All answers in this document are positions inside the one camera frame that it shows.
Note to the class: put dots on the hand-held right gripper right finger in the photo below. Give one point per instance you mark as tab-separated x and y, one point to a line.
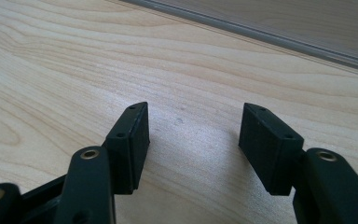
270	152

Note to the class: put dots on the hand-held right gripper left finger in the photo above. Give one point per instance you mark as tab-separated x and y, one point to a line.
129	152

